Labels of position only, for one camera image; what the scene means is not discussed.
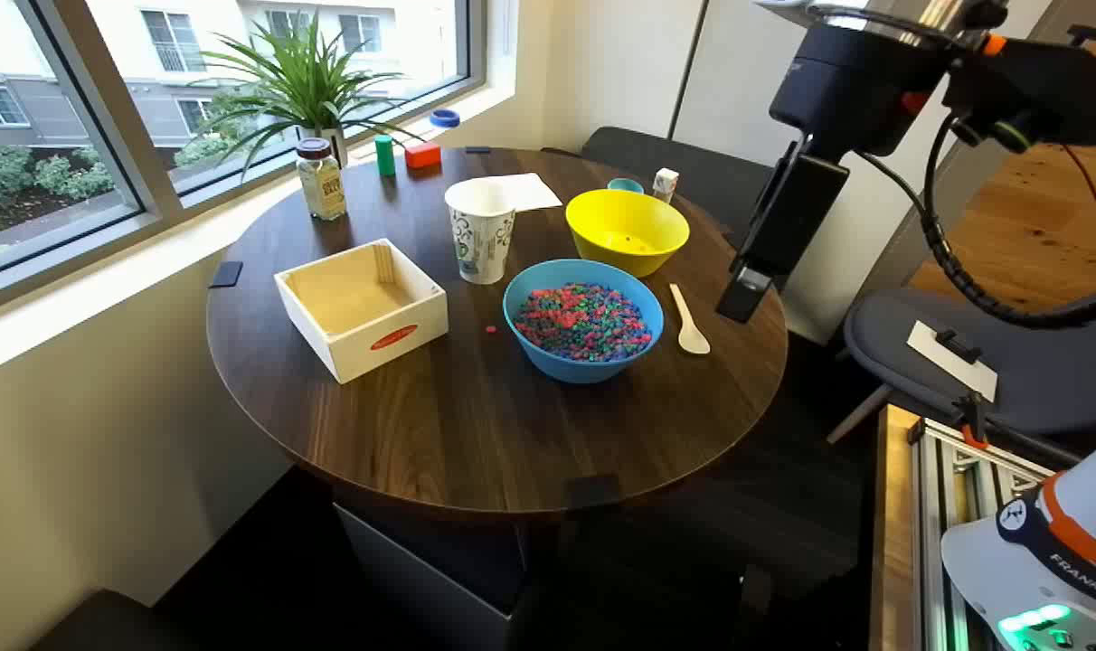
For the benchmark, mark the colourful cereal in blue bowl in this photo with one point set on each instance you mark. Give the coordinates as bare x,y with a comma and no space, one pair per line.
583,324

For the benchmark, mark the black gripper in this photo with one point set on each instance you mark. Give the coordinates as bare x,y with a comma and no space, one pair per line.
785,220

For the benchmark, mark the patterned paper cup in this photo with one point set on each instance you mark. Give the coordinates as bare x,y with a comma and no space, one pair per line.
482,230

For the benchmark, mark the grey office chair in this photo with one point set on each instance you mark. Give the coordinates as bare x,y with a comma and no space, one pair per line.
962,367

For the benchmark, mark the white paper napkin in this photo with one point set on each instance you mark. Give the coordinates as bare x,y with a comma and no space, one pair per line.
506,192

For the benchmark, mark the potted green plant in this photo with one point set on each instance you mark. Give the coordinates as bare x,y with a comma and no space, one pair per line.
293,86

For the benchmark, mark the small white carton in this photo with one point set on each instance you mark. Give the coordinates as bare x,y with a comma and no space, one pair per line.
662,183

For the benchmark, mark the yellow bowl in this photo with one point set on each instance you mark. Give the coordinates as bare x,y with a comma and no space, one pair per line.
626,230

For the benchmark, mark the dark grey bench cushion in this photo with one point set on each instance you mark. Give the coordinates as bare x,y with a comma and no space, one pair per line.
727,188

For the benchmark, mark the blue cap on windowsill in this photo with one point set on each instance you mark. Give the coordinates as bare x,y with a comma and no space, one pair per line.
445,117

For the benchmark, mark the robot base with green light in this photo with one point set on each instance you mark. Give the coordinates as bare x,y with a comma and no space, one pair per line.
1033,570

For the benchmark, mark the glass jar with dark lid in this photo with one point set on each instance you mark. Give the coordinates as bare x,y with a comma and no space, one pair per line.
319,180

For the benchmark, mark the white wooden box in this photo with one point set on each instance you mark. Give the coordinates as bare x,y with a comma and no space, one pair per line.
363,308

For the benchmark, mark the green block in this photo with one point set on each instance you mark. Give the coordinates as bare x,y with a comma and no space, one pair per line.
384,156

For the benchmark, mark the white plastic spoon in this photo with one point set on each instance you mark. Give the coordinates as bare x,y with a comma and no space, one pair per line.
687,333

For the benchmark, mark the blue bowl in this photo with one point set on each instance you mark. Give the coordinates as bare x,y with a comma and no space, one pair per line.
569,269

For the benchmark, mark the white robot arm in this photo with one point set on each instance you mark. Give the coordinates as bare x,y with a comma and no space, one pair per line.
1001,87

